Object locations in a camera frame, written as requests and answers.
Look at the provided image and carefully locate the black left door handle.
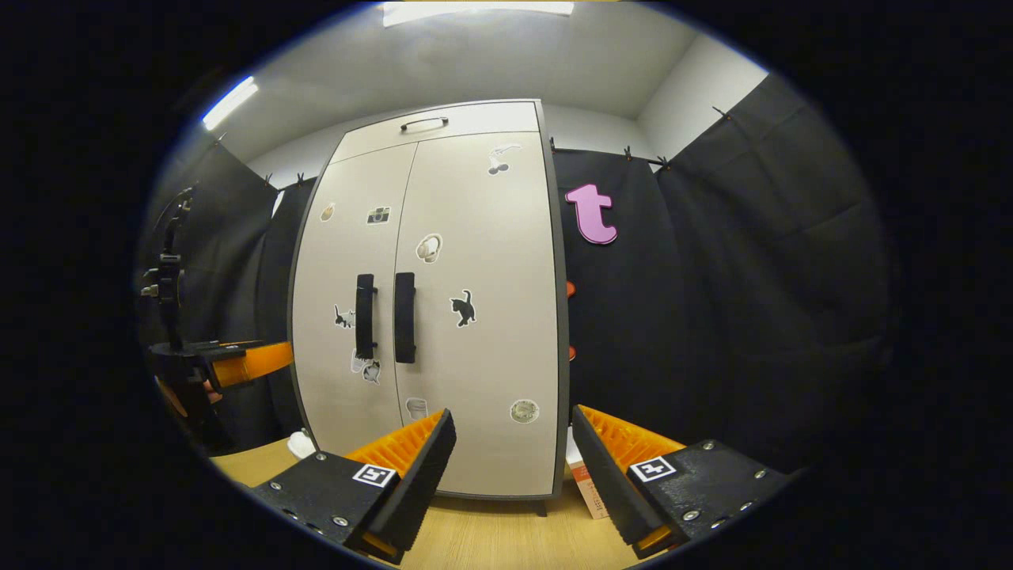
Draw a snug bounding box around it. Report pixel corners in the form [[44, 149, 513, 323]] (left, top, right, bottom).
[[355, 273, 378, 361]]

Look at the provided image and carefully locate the orange white carton box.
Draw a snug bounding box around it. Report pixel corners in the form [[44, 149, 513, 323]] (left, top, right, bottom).
[[566, 427, 614, 521]]

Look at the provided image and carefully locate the black right door handle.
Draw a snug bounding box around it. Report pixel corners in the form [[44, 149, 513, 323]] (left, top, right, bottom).
[[393, 272, 417, 365]]

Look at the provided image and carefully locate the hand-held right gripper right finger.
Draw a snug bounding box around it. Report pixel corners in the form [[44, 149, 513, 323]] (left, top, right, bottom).
[[573, 405, 792, 559]]

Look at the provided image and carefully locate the white shoe cabinet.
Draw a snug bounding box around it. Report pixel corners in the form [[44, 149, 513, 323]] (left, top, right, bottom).
[[286, 98, 572, 515]]

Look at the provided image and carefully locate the black backdrop cloth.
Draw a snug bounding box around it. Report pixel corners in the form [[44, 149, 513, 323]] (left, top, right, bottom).
[[138, 71, 899, 476]]

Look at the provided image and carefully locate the black door handle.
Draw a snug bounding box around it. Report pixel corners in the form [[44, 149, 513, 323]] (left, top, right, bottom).
[[393, 272, 417, 365], [355, 273, 378, 361]]

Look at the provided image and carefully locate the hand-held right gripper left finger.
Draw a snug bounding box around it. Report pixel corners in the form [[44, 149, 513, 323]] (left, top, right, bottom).
[[253, 409, 458, 564]]

